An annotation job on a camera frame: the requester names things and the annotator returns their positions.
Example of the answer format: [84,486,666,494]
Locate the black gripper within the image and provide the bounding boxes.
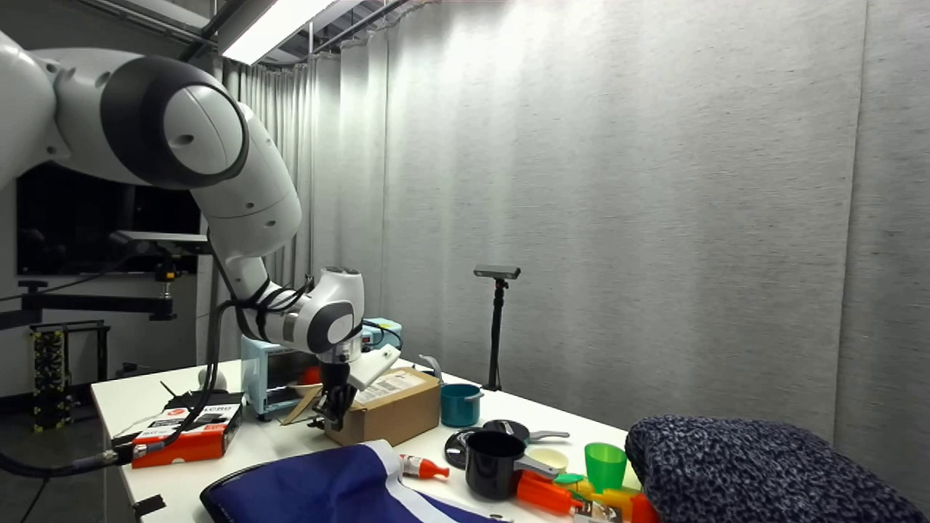
[310,358,361,436]

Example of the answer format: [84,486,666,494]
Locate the blue cloth with white band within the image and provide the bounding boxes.
[196,438,499,523]

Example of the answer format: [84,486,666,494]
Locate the brown cardboard box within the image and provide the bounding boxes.
[323,367,443,449]

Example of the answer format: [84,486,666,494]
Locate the orange ketchup bottle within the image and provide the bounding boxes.
[394,449,454,486]

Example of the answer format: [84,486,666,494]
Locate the teal toy kettle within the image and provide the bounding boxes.
[416,351,448,384]

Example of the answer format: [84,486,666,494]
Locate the black lid with silver knob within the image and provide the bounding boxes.
[442,428,470,467]

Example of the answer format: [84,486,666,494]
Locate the orange red flat box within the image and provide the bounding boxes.
[128,401,241,471]

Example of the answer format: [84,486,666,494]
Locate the black mug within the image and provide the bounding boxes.
[461,428,529,502]

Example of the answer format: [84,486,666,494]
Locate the small dark frying pan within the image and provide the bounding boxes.
[478,416,574,449]

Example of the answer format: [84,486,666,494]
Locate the black table clamp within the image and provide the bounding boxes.
[128,490,167,521]

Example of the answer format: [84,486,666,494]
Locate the pale yellow plate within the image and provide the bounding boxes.
[525,445,574,476]

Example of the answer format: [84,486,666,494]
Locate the orange toy food pile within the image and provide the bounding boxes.
[512,467,661,523]

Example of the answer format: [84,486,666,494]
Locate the green plastic cup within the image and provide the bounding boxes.
[580,442,631,494]

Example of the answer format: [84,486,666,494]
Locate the black metal rack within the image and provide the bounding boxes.
[25,320,112,436]

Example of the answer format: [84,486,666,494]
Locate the speckled dark blue cushion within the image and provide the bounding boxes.
[622,416,930,523]

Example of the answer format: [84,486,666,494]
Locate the black camera on stand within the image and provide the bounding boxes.
[470,261,525,394]

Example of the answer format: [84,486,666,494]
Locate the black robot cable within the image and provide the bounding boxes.
[0,385,243,480]

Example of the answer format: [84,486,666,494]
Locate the black wall monitor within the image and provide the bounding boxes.
[12,159,205,278]

